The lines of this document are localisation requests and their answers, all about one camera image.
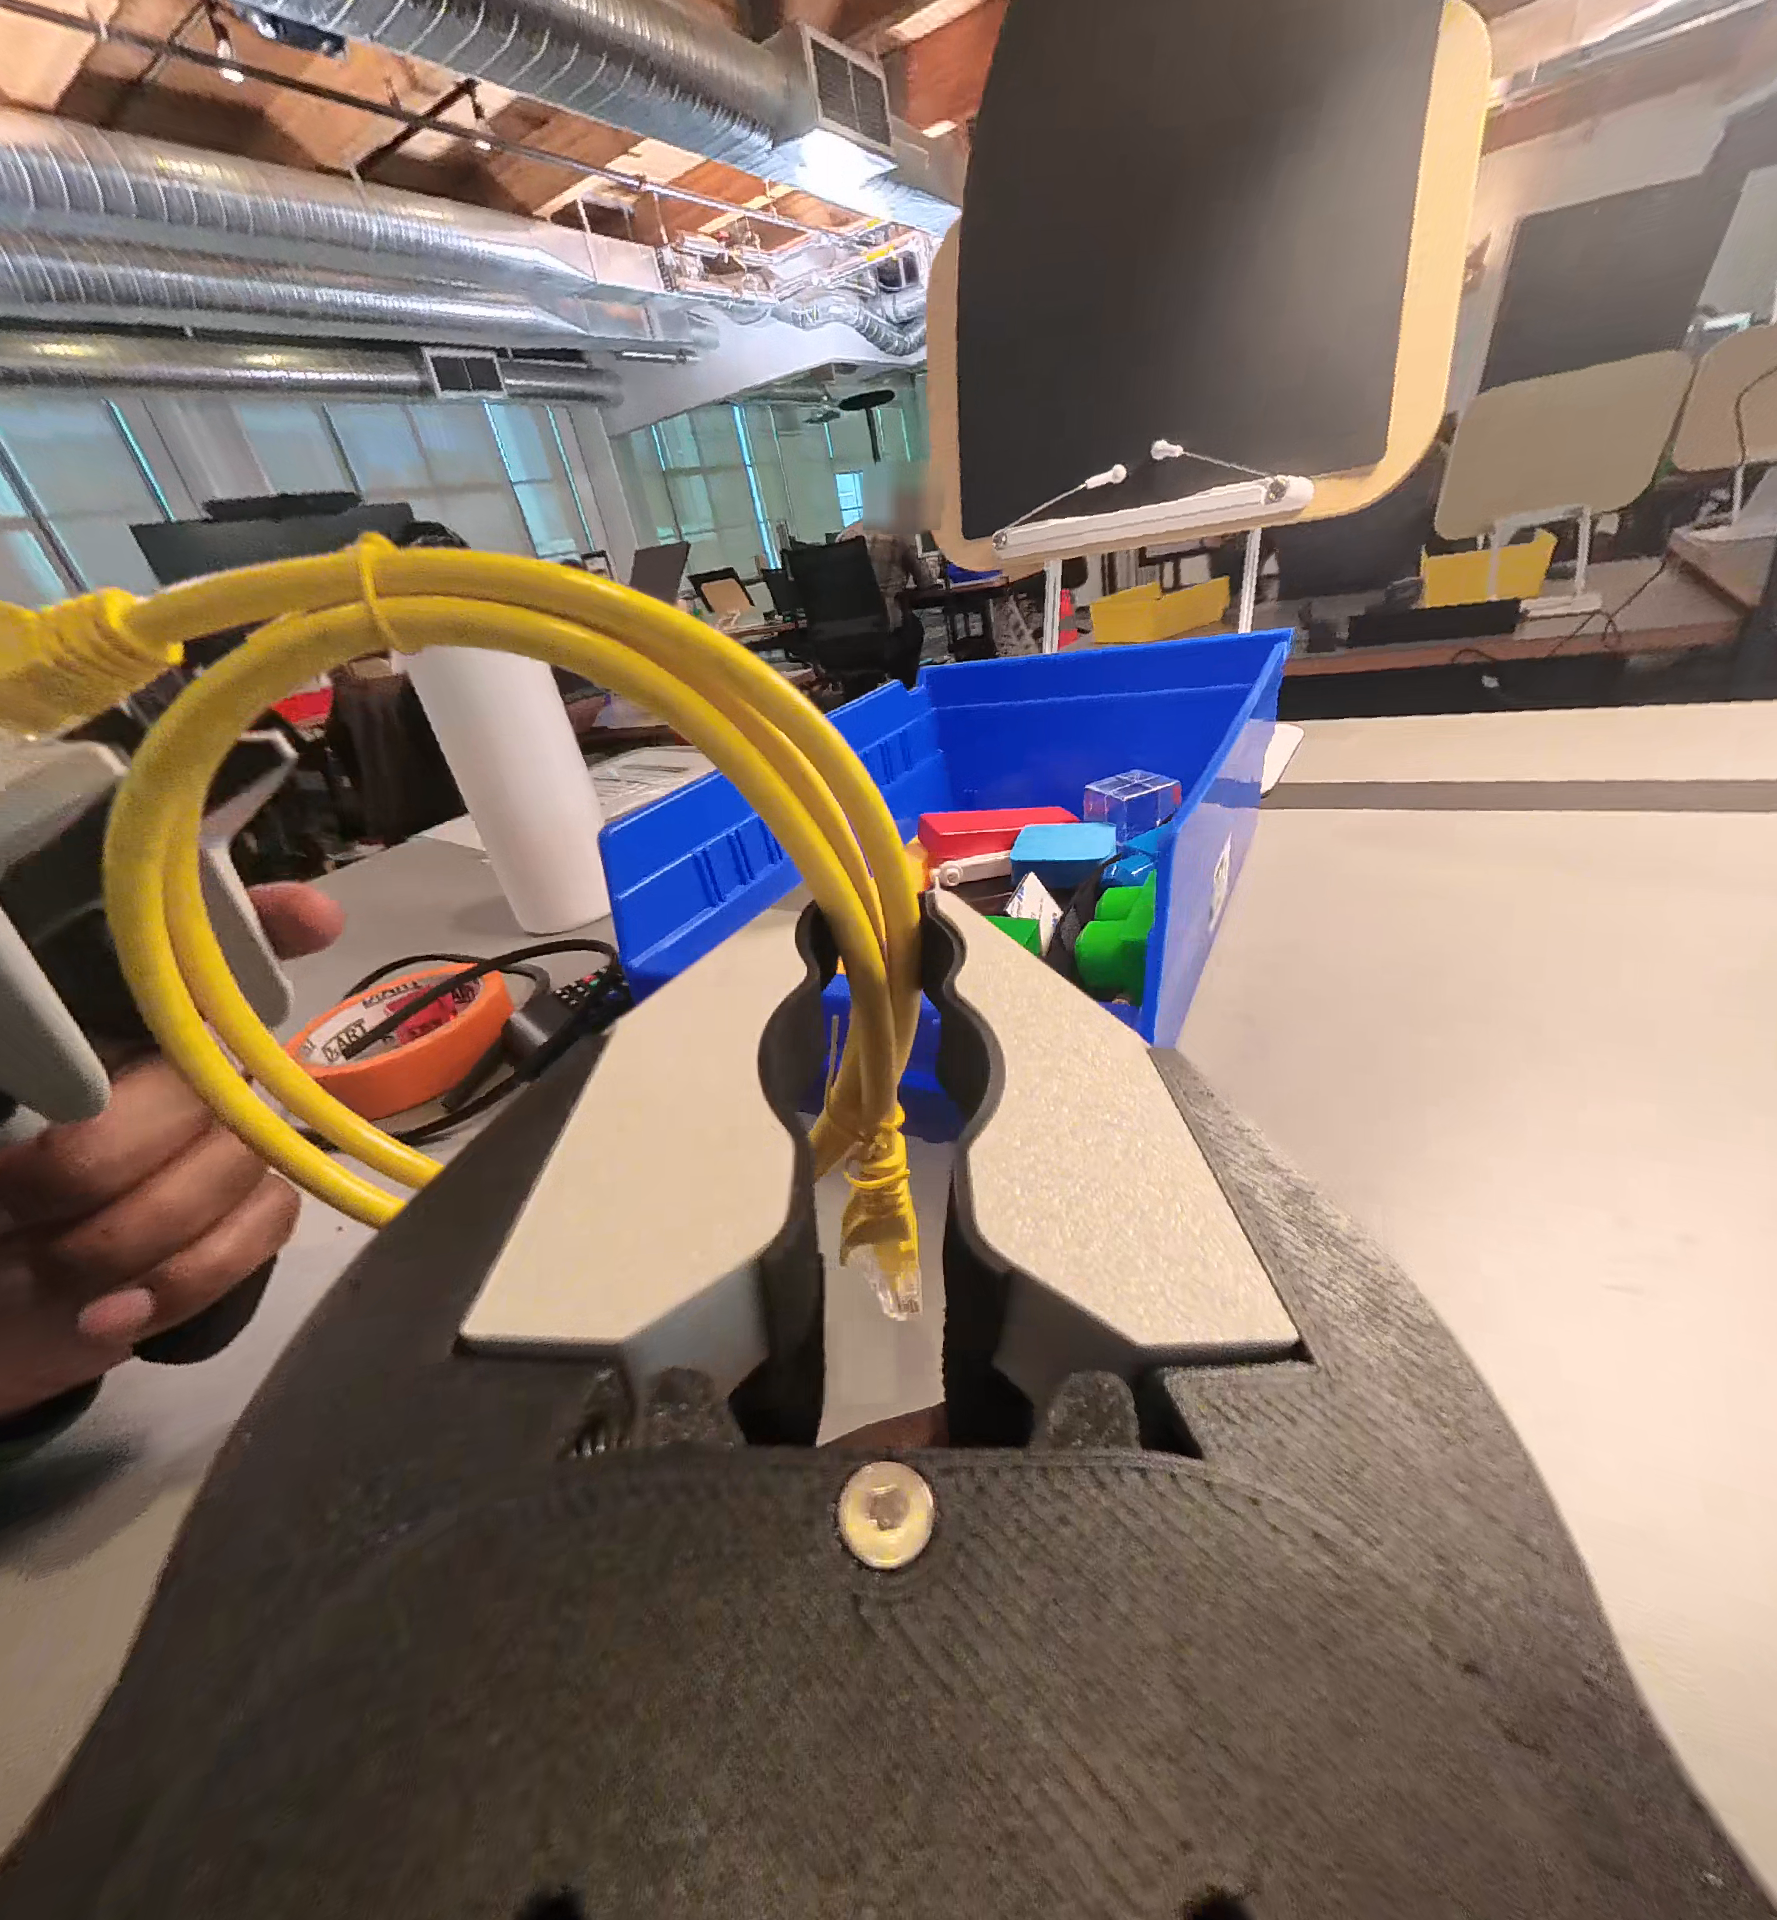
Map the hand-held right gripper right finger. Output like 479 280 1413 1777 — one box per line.
923 888 1302 1419

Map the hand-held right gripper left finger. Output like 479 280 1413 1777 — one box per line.
461 896 830 1412

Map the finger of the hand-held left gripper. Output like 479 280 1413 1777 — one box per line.
0 735 132 1132
205 744 299 1030

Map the yellow ethernet cable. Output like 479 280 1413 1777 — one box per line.
0 531 934 1324

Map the large blue plastic bin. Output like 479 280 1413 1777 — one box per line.
600 630 1294 1052

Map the person's left hand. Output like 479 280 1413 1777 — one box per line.
0 884 350 1440

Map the orange tape roll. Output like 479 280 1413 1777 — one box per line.
285 966 517 1122

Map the green two-stud brick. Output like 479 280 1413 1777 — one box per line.
1074 878 1160 997

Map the white paper roll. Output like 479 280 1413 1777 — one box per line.
401 639 614 937

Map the light blue foam block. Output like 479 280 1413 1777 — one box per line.
1012 821 1122 888

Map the clear acrylic cube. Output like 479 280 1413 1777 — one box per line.
1083 769 1182 842

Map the red block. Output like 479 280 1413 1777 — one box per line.
923 810 1079 870

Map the black television screen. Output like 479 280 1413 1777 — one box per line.
132 496 419 588

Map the yellow bin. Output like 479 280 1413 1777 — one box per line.
1089 574 1232 643
1422 527 1560 609

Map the black office chair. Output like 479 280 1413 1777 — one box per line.
784 537 927 690

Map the tan acoustic panel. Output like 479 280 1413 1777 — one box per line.
1671 307 1777 473
1434 347 1696 540

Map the black cable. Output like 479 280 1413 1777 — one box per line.
304 937 636 1147

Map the black strap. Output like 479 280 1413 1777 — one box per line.
1039 885 1114 981

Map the narrow silver ceiling duct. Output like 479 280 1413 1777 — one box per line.
0 324 627 406

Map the wide silver ceiling duct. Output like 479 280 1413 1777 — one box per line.
0 88 712 353

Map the black board tan frame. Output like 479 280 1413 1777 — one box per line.
925 0 1494 574

